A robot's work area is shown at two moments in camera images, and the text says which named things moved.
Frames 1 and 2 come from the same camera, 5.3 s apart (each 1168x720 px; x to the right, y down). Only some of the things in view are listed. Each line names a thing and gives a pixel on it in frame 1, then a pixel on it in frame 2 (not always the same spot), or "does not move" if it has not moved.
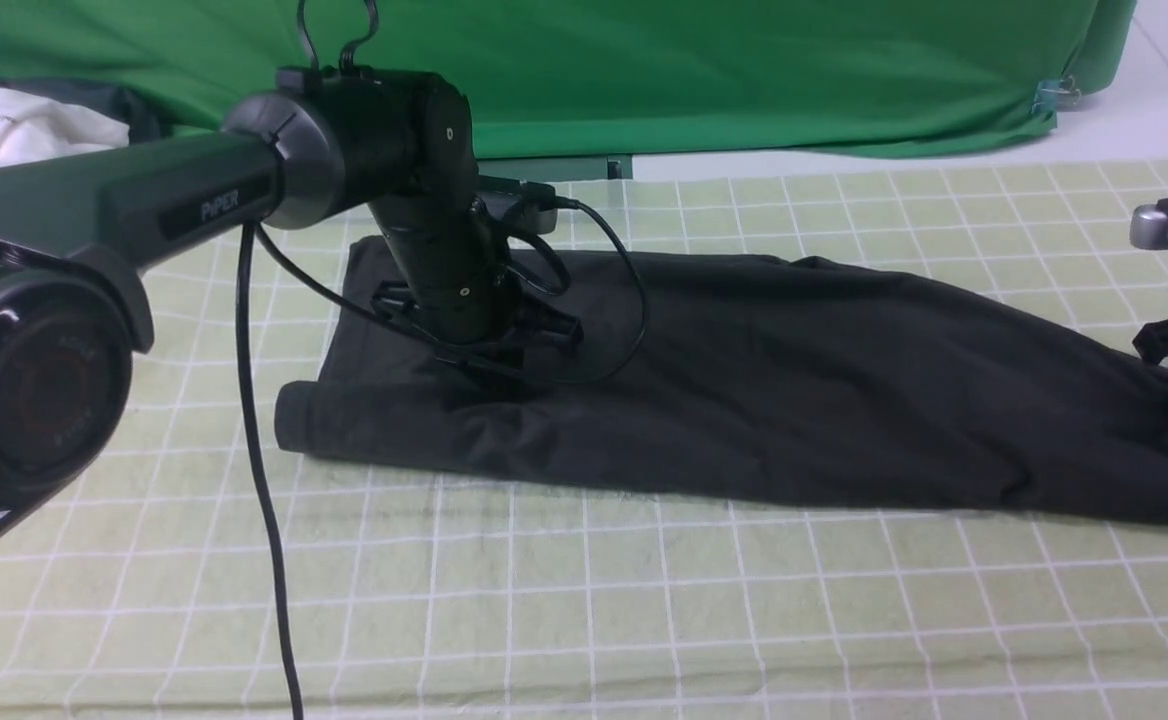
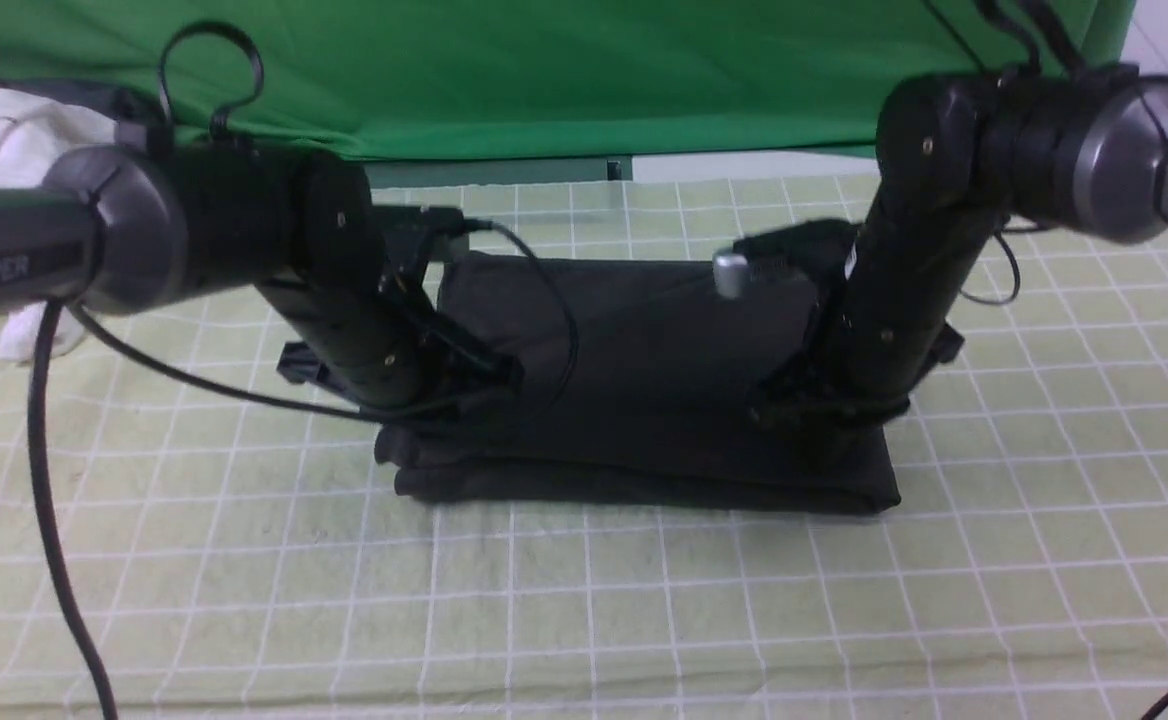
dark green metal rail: x=560 y=169 does not move
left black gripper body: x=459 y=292 to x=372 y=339
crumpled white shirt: x=6 y=126 does not move
